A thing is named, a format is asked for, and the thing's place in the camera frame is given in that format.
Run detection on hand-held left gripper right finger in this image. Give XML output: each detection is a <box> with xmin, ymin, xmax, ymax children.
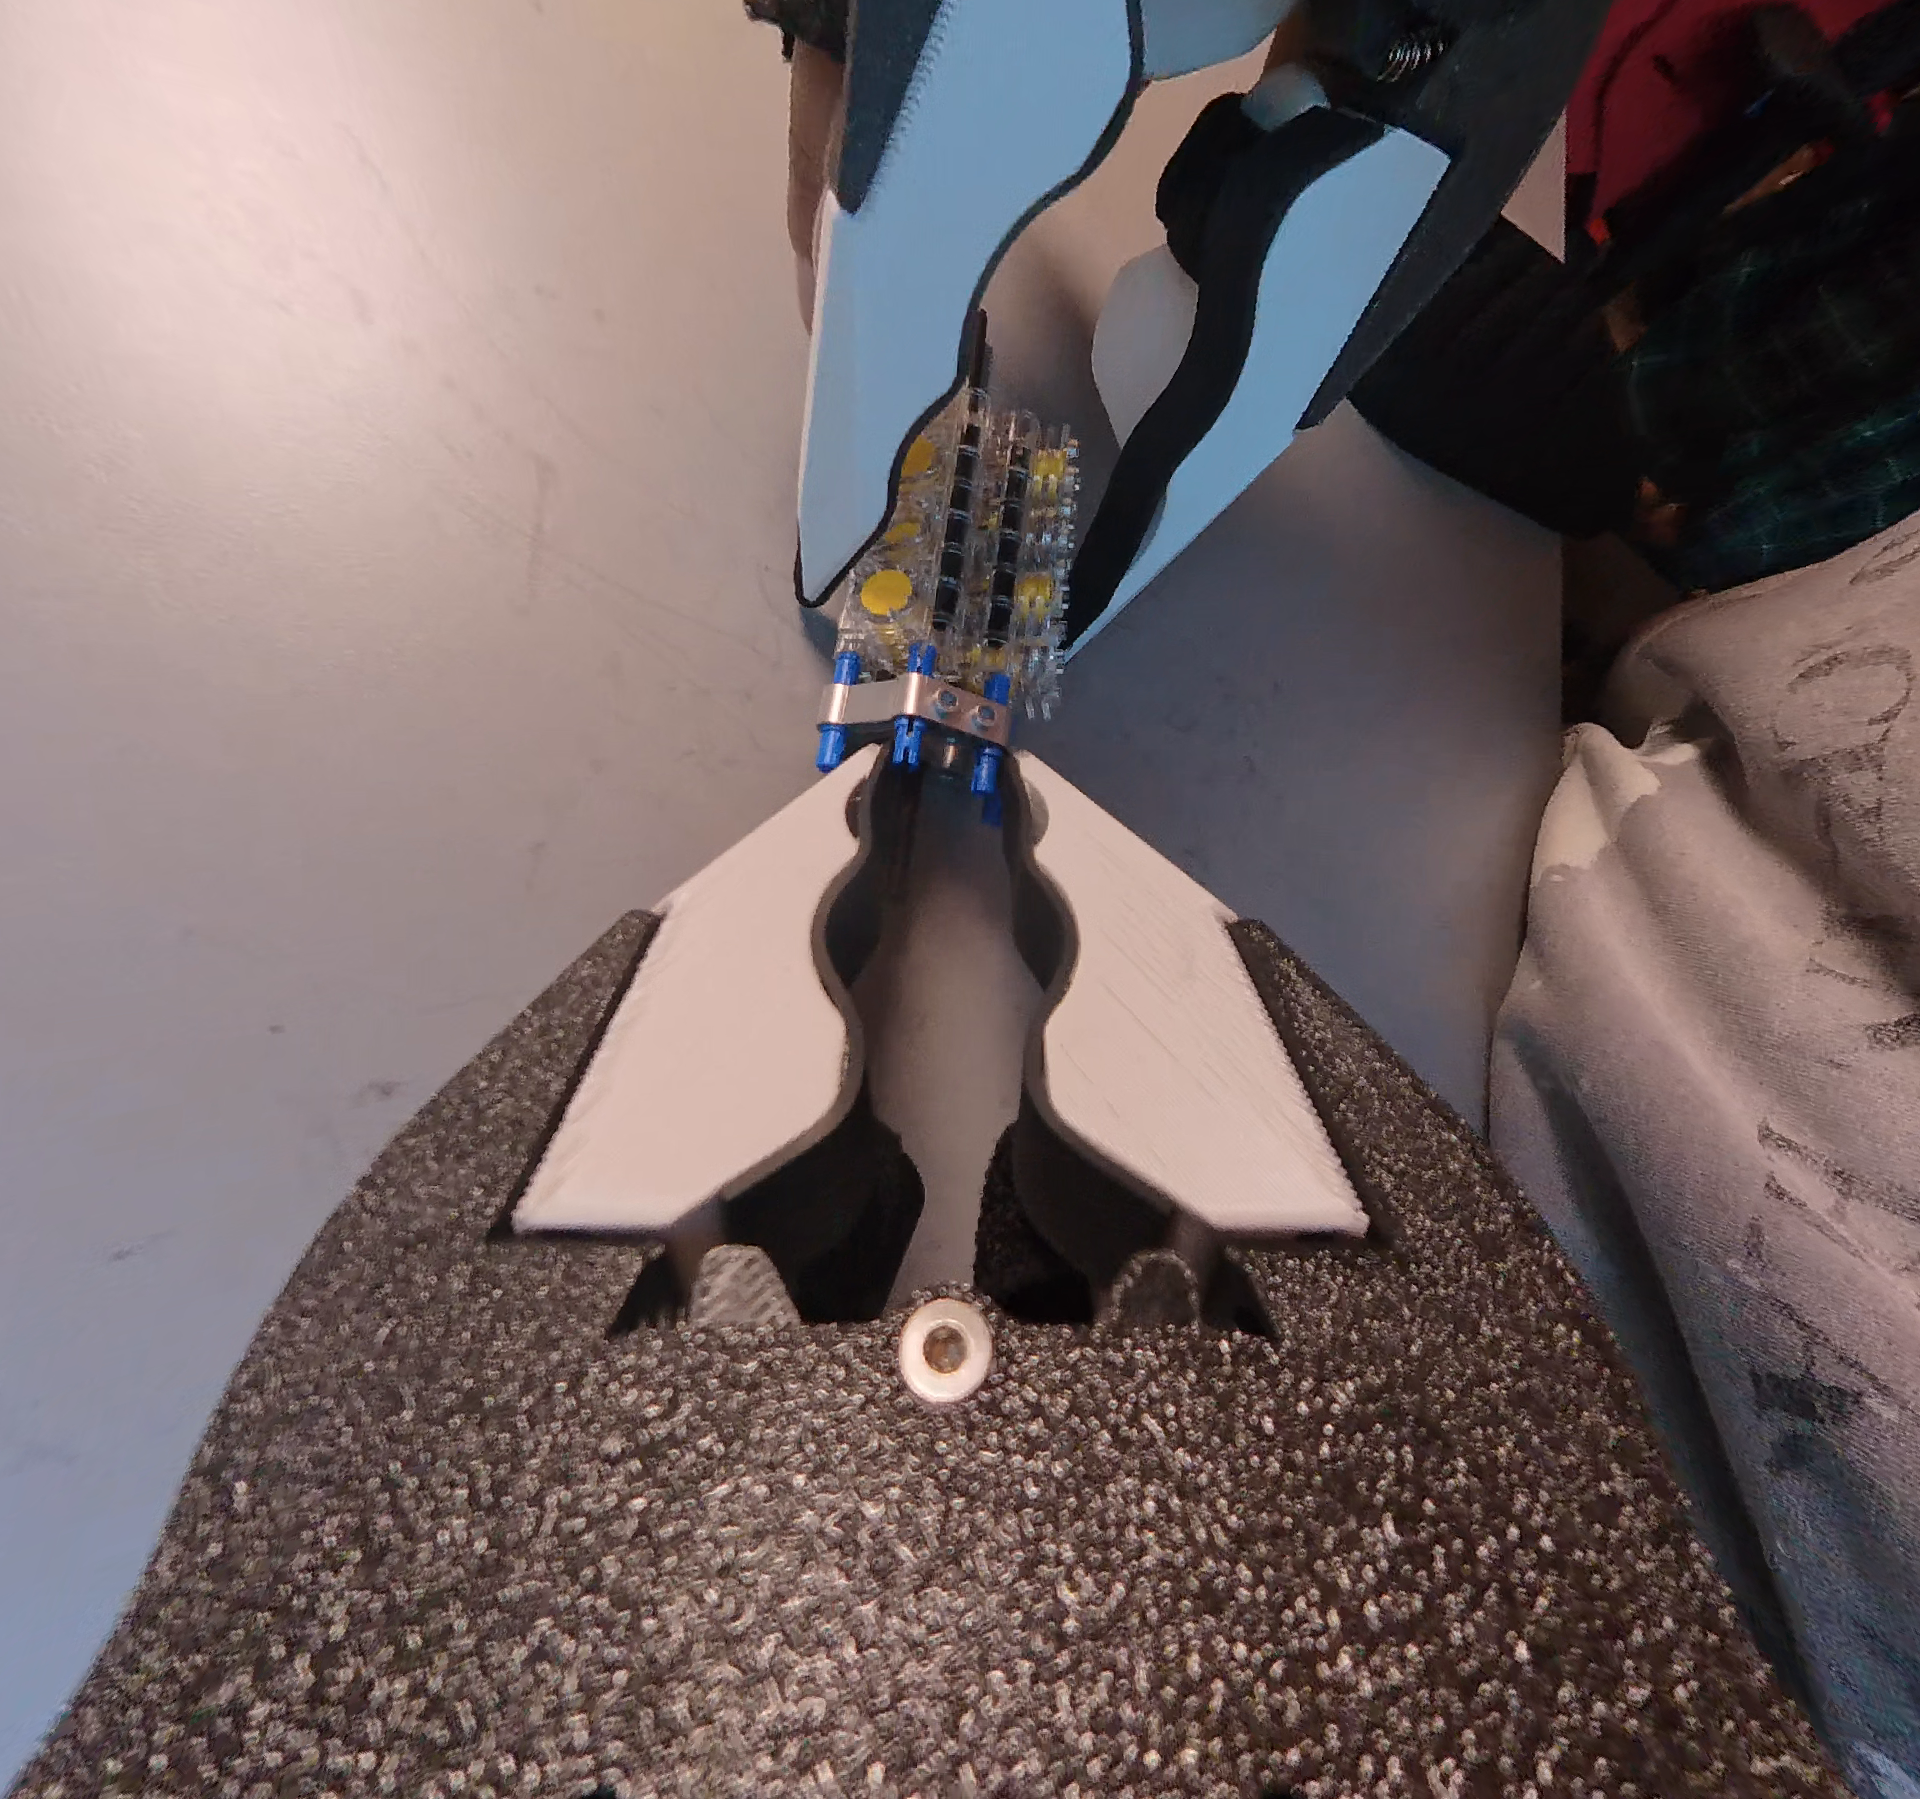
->
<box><xmin>1017</xmin><ymin>757</ymin><xmax>1375</xmax><ymax>1246</ymax></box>

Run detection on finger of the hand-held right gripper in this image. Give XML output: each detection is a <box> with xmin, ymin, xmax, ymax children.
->
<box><xmin>791</xmin><ymin>0</ymin><xmax>1148</xmax><ymax>608</ymax></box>
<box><xmin>1064</xmin><ymin>92</ymin><xmax>1457</xmax><ymax>650</ymax></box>

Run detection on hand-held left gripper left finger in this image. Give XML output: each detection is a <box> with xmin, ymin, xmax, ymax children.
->
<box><xmin>514</xmin><ymin>748</ymin><xmax>894</xmax><ymax>1246</ymax></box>

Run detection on grey beam frame with holes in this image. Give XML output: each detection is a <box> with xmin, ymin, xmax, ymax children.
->
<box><xmin>818</xmin><ymin>675</ymin><xmax>1025</xmax><ymax>784</ymax></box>

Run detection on clear block with yellow pistons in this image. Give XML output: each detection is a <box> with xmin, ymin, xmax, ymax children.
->
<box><xmin>833</xmin><ymin>389</ymin><xmax>1087</xmax><ymax>715</ymax></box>

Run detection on black office chair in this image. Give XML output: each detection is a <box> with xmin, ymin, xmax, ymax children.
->
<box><xmin>1351</xmin><ymin>221</ymin><xmax>1646</xmax><ymax>543</ymax></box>

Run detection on dark plaid cloth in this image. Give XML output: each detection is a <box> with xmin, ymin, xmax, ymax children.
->
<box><xmin>1617</xmin><ymin>216</ymin><xmax>1920</xmax><ymax>595</ymax></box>

